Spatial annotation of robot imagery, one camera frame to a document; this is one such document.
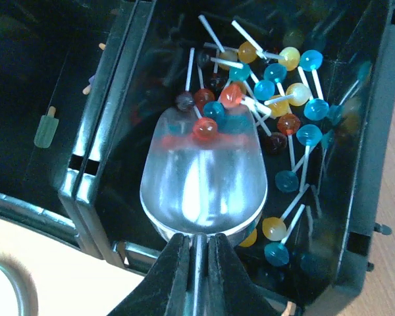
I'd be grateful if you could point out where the blue lollipop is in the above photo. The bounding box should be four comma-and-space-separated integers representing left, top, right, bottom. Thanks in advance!
275, 146, 315, 193

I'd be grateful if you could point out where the red lollipop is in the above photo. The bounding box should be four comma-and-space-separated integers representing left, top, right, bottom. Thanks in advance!
192, 106, 218, 142

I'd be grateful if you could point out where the silver jar lid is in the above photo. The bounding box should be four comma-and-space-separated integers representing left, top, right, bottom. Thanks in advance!
0, 262, 38, 315

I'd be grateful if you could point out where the metal scoop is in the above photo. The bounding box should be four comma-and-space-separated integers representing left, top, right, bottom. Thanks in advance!
140, 105, 268, 315

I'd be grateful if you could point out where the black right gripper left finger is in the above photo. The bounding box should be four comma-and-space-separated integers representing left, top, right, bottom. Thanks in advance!
109, 233, 190, 316

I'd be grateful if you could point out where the black plastic bin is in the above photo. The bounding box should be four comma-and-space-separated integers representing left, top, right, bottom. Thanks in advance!
0, 1, 395, 315

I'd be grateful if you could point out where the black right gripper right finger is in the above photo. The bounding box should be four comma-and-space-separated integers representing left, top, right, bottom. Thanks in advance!
208, 233, 280, 316

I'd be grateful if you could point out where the teal popsicle candy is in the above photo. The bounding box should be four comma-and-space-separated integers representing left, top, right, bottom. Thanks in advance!
34, 106, 59, 149

